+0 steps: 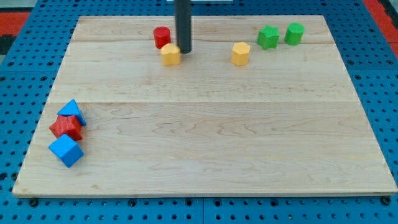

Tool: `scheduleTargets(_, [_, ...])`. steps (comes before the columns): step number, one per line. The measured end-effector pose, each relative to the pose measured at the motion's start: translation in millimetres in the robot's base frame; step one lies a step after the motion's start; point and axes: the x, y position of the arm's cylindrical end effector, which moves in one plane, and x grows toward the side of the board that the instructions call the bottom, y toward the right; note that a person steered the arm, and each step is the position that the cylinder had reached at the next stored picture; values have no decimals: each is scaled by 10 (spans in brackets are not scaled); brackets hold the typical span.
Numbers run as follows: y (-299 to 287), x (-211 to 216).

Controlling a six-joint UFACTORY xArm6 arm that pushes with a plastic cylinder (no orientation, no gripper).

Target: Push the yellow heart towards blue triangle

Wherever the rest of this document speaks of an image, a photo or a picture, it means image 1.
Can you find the yellow heart block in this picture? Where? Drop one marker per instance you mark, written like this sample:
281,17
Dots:
170,54

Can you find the green star block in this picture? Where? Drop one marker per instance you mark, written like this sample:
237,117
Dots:
268,37

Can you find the blue cube block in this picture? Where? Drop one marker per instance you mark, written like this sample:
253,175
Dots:
67,150

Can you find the yellow hexagon block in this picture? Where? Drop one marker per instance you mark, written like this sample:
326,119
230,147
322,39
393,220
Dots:
240,54

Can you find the blue triangle block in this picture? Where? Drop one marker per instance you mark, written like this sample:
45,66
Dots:
72,109

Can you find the red star block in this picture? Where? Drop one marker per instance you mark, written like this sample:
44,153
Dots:
68,125

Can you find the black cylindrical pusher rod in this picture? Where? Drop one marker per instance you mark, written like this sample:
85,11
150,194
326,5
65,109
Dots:
183,27

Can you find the red cylinder block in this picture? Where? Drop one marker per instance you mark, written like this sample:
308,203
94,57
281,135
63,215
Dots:
162,36

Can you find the wooden board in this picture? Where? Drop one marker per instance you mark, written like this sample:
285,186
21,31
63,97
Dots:
287,124

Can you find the green cylinder block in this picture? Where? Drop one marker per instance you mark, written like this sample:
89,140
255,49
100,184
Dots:
294,33

